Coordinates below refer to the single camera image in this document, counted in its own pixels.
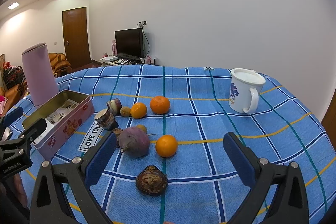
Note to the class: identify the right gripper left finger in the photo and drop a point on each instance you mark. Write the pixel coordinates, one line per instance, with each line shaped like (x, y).
(49, 202)

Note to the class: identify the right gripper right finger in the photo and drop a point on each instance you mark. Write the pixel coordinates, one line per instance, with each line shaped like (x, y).
(289, 203)

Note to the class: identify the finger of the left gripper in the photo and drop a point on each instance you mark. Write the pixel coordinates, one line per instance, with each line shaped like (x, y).
(33, 132)
(11, 117)

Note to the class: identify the small dark dried fruit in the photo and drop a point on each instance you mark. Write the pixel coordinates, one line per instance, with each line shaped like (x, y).
(117, 132)

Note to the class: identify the cut sugarcane piece front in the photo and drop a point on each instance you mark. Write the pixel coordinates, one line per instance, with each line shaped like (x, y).
(106, 120)

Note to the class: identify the cut sugarcane piece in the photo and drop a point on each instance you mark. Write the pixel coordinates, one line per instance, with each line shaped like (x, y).
(114, 106)
(106, 120)

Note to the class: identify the dark brown mangosteen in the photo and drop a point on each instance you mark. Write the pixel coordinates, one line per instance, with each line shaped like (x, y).
(151, 181)

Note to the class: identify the cut sugarcane piece back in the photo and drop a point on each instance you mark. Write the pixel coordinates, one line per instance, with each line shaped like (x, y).
(114, 106)

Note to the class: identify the brown longan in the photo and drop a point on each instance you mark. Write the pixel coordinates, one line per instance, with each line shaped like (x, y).
(142, 127)
(125, 111)

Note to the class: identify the orange fruit front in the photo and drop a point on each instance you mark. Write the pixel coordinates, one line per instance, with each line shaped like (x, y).
(166, 146)

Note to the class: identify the orange fruit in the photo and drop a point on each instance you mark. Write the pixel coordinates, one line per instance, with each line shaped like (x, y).
(160, 105)
(166, 146)
(138, 110)

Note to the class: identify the paper leaflet in tin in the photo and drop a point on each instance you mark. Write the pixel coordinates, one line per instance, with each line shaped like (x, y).
(55, 117)

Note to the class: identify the pink metal tin box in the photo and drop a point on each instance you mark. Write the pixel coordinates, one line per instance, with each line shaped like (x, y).
(54, 140)

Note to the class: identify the pink cylindrical container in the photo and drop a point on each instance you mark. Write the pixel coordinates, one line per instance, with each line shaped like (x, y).
(39, 75)

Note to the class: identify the orange leather armchair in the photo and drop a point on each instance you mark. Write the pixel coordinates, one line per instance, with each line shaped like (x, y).
(59, 64)

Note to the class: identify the orange fruit back left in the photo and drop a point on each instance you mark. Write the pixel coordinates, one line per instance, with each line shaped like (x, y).
(138, 110)

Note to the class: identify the blue plaid tablecloth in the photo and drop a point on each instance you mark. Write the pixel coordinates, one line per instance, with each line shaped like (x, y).
(203, 186)

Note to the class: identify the orange fruit back right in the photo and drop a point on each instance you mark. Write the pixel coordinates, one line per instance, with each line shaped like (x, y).
(160, 105)

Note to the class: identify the white TV stand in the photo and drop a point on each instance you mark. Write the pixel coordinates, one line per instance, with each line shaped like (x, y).
(119, 61)

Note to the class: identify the brown wooden door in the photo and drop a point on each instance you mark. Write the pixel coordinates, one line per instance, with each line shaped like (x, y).
(75, 36)

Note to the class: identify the white printed mug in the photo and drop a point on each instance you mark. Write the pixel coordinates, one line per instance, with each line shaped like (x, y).
(245, 89)

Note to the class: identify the black television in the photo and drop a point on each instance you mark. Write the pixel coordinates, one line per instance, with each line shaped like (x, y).
(130, 42)

